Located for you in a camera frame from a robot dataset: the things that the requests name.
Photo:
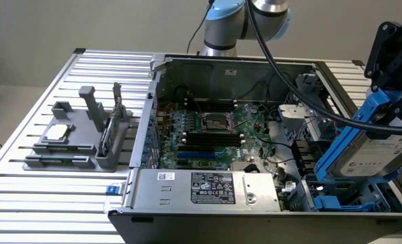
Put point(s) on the hard disk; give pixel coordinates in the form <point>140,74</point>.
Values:
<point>367,155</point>

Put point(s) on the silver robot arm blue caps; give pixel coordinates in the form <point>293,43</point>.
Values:
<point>221,30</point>

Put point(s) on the black table corner cap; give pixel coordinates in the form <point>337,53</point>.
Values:
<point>357,63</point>
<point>80,50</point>

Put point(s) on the grey drive cage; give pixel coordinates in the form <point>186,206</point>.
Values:
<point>295,115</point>

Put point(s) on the green motherboard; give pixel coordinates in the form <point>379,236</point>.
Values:
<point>252,132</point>

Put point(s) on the black RAM slot bank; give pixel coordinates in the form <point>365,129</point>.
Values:
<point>214,139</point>
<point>212,104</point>

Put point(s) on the CPU socket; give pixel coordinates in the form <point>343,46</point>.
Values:
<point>218,122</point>

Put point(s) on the silver chipset heat sink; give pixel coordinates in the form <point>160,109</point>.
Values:
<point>243,166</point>

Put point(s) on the black expansion slot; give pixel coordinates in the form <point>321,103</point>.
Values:
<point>196,149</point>
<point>198,162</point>

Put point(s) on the blue expansion slot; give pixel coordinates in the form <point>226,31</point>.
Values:
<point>197,154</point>

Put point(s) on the open black PC case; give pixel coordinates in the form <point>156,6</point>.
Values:
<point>256,228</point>

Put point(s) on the silver power supply unit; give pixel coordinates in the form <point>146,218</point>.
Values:
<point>201,190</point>

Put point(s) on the graphics card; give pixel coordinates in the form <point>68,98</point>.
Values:
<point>114,119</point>

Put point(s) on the grey parts rack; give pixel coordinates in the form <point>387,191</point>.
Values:
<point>82,122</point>

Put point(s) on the blue case latch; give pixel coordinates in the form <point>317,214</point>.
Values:
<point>113,190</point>

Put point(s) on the CPU chip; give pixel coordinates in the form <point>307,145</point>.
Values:
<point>59,132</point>

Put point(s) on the blue disk bay bracket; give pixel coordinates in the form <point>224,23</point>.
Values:
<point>328,203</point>

